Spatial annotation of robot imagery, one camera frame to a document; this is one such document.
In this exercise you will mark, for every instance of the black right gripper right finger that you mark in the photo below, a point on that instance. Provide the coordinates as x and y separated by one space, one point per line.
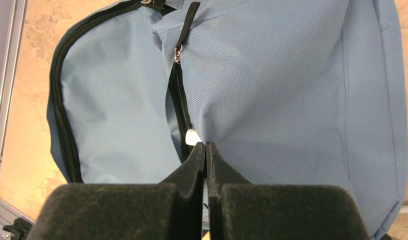
240 210

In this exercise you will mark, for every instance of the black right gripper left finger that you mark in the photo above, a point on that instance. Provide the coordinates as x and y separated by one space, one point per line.
169 210

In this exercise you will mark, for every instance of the light blue white marker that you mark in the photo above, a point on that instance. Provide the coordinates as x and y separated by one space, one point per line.
192 137

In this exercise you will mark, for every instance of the blue student backpack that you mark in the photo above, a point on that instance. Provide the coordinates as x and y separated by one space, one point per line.
297 92

